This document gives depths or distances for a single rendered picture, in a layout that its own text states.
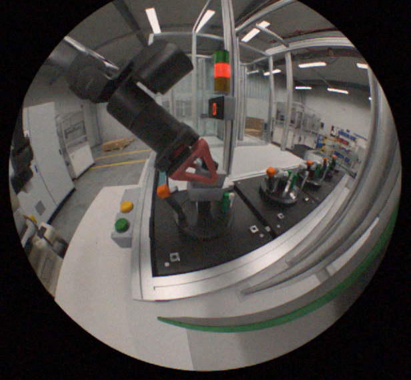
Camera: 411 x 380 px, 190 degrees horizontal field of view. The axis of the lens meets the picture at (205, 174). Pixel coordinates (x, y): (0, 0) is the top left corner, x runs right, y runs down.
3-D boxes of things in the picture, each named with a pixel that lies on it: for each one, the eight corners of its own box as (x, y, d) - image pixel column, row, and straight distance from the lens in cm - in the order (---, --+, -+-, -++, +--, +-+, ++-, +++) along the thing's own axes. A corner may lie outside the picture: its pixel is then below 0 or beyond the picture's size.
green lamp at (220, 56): (217, 61, 41) (217, 49, 43) (211, 66, 45) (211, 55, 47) (232, 64, 43) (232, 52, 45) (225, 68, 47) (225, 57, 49)
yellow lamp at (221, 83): (217, 90, 38) (217, 75, 39) (211, 92, 43) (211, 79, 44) (233, 92, 40) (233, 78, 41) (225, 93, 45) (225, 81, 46)
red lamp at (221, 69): (217, 75, 39) (217, 61, 41) (211, 79, 44) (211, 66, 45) (233, 77, 41) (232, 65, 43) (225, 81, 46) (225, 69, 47)
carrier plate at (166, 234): (161, 277, 26) (157, 274, 24) (157, 198, 39) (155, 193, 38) (269, 242, 30) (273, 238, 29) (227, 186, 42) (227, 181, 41)
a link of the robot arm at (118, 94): (114, 107, 24) (95, 111, 19) (139, 75, 22) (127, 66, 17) (141, 130, 22) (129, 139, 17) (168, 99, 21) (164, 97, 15)
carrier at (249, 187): (273, 240, 31) (299, 201, 23) (230, 185, 43) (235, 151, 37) (315, 208, 50) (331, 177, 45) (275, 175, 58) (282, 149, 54)
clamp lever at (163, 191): (177, 217, 26) (156, 193, 21) (176, 210, 27) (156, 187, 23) (192, 210, 25) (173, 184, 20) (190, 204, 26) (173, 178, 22)
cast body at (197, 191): (189, 202, 22) (195, 166, 18) (185, 188, 25) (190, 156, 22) (230, 200, 25) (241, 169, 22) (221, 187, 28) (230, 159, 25)
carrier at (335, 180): (332, 191, 72) (342, 168, 69) (300, 168, 78) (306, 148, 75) (339, 181, 95) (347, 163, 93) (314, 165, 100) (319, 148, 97)
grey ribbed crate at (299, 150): (319, 173, 203) (324, 159, 198) (290, 156, 227) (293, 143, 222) (326, 169, 243) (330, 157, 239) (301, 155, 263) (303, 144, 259)
